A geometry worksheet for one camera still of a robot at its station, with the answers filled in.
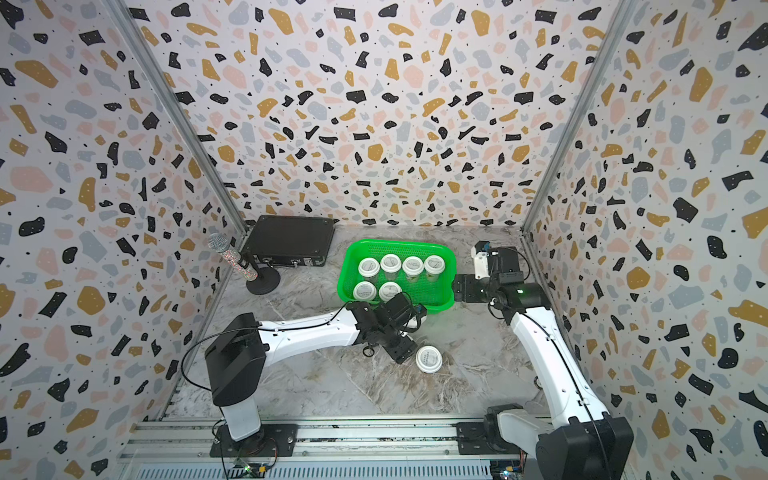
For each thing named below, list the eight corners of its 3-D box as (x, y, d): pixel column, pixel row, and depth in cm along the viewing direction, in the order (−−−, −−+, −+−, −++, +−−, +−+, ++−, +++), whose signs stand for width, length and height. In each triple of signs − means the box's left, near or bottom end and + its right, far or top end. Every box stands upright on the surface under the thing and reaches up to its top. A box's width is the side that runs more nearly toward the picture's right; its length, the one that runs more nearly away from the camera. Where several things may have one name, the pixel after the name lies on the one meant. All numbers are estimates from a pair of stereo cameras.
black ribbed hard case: (246, 269, 111) (238, 256, 105) (266, 224, 127) (259, 211, 121) (324, 270, 111) (320, 257, 106) (334, 225, 127) (330, 211, 121)
